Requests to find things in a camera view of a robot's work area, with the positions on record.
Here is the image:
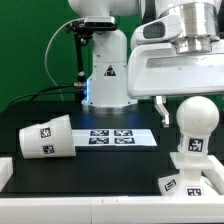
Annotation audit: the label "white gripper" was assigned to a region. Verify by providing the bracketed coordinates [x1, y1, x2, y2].
[127, 14, 224, 128]

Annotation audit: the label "white lamp bulb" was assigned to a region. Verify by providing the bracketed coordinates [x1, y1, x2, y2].
[176, 96, 219, 157]

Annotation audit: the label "white lamp shade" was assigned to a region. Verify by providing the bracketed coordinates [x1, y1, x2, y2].
[19, 115, 76, 159]

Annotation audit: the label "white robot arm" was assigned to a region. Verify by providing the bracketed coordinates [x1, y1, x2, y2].
[68, 0, 224, 126]

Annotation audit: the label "white marker sheet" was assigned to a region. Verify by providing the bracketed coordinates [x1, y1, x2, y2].
[72, 129, 157, 146]

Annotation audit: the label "white right rail block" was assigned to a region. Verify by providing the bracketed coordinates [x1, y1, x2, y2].
[204, 155, 224, 195]

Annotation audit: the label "white rail block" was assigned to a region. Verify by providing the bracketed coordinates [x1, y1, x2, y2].
[0, 157, 13, 192]
[204, 155, 224, 195]

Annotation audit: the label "black camera on stand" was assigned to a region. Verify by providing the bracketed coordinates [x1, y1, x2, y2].
[65, 16, 118, 89]

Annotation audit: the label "white front rail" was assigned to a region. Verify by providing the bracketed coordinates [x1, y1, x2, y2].
[0, 196, 224, 224]

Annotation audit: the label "black cables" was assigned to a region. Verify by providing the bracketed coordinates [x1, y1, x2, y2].
[6, 84, 88, 108]

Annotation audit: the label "grey camera cable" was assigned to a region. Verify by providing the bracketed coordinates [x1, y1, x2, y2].
[44, 18, 82, 102]

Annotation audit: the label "white left rail block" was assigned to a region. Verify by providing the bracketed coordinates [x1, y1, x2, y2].
[0, 157, 13, 192]

